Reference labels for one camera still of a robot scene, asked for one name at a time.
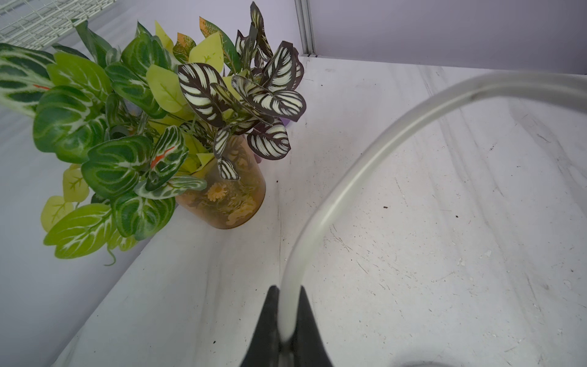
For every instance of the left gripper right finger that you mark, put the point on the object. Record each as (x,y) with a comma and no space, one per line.
(307,345)

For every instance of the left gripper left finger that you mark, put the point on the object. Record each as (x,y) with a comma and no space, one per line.
(264,348)

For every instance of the artificial plant in amber vase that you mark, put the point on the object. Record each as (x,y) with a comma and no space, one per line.
(161,123)

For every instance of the aluminium frame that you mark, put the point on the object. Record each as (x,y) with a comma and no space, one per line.
(305,26)

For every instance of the white wire wall basket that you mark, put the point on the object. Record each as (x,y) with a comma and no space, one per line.
(38,24)

